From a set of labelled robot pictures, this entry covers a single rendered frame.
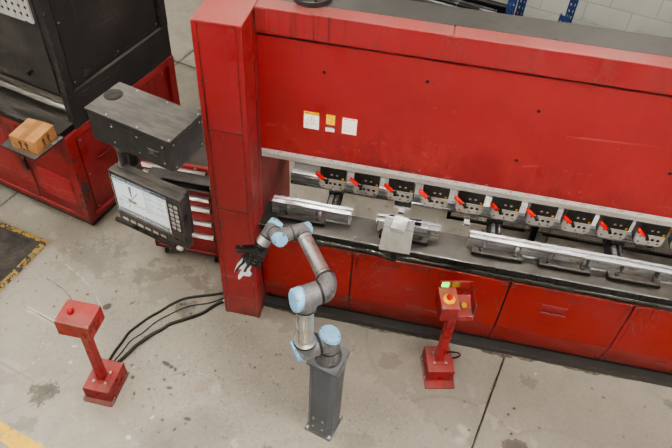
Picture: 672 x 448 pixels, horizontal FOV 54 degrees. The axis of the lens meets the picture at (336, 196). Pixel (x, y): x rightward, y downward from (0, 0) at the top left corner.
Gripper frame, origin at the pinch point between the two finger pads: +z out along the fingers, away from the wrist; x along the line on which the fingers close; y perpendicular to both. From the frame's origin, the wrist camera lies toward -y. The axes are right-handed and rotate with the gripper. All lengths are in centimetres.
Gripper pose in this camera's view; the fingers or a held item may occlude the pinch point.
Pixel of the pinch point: (236, 273)
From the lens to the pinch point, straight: 349.2
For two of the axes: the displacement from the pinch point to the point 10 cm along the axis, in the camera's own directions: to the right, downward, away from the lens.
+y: 7.0, 4.4, 5.6
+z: -5.7, 8.2, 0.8
